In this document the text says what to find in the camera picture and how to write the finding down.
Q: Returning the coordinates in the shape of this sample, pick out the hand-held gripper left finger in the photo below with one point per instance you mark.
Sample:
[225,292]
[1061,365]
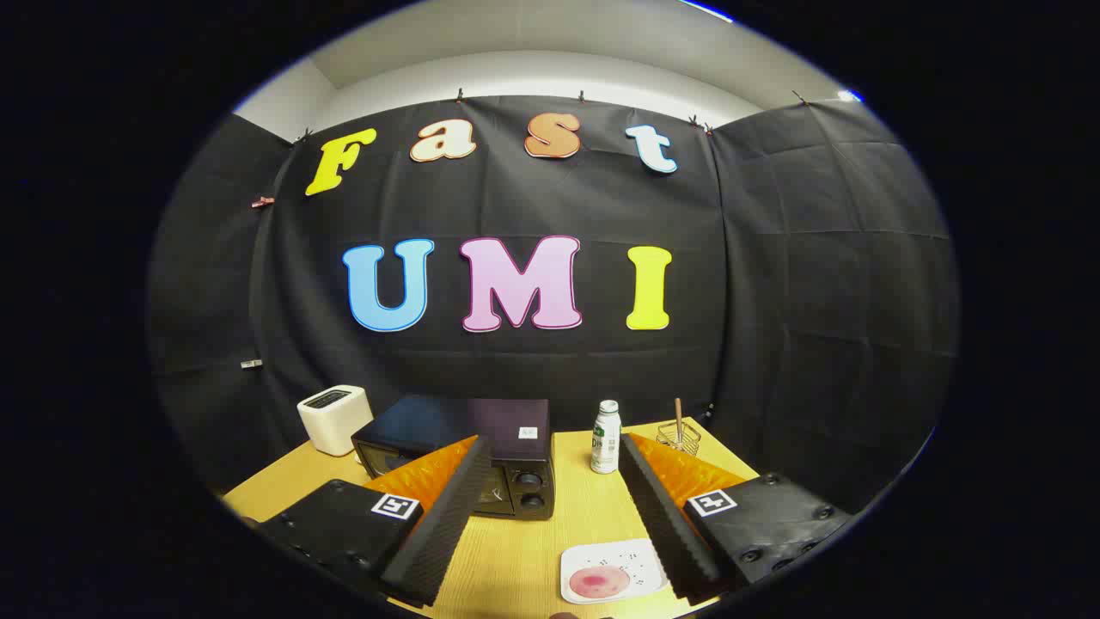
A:
[447,524]

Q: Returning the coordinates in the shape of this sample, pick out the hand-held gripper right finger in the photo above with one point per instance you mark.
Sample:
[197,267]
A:
[666,524]

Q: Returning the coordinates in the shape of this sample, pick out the white cherry-print plate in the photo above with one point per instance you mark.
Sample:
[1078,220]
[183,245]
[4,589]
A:
[601,554]

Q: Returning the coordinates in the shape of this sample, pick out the pink ham slice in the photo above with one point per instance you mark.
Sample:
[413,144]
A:
[599,582]

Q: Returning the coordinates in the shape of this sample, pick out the black toaster oven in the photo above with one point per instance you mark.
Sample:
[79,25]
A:
[507,421]

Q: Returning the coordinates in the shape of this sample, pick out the white bread toaster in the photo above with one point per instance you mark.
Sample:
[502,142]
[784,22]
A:
[335,421]

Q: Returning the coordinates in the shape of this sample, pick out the white green-label bottle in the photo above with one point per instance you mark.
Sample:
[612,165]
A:
[606,443]

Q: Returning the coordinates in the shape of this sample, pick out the wooden stick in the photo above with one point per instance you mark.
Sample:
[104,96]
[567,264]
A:
[678,417]

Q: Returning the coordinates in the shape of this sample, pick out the black backdrop cloth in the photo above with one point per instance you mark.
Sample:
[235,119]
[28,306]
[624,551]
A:
[816,301]

